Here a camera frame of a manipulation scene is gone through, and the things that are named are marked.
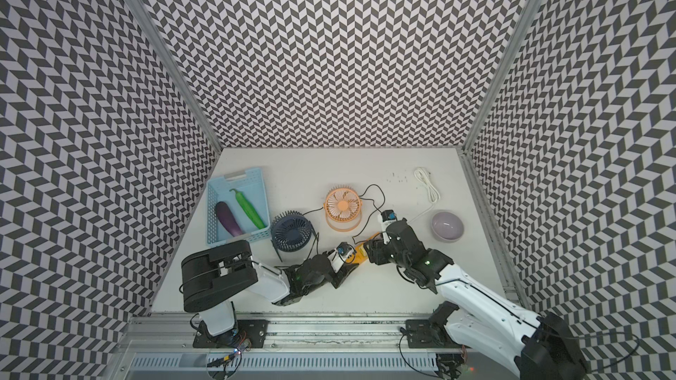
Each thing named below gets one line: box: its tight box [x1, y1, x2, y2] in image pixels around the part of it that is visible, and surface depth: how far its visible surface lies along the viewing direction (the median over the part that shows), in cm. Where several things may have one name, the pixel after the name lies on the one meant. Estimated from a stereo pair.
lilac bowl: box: [430, 211, 465, 243], surface depth 93 cm
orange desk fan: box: [323, 184, 364, 233], surface depth 93 cm
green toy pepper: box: [228, 188, 266, 230], surface depth 100 cm
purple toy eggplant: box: [214, 201, 243, 237], surface depth 96 cm
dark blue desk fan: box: [270, 210, 317, 264], surface depth 84 cm
